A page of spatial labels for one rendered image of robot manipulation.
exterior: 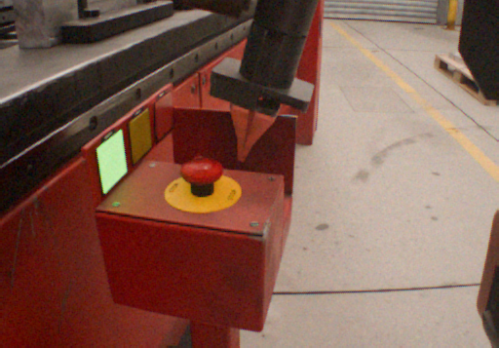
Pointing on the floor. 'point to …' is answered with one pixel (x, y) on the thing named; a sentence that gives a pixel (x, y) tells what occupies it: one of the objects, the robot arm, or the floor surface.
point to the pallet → (459, 76)
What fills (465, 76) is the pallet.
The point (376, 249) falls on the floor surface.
